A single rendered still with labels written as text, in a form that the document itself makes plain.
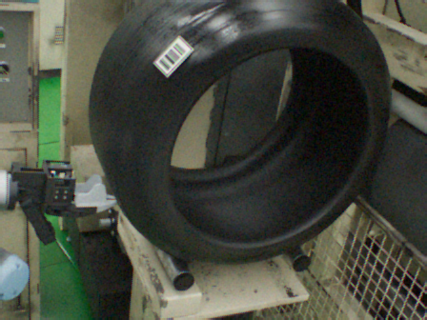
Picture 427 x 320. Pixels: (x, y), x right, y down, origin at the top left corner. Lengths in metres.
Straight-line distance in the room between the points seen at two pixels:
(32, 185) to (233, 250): 0.41
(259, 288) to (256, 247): 0.20
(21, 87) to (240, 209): 0.74
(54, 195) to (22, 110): 0.70
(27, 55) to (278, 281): 0.93
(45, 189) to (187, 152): 0.49
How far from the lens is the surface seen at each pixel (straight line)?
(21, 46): 1.65
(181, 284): 1.14
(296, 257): 1.26
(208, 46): 0.90
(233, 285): 1.31
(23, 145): 1.72
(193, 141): 1.41
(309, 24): 0.97
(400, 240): 1.27
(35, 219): 1.08
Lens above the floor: 1.64
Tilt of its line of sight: 28 degrees down
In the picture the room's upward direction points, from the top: 10 degrees clockwise
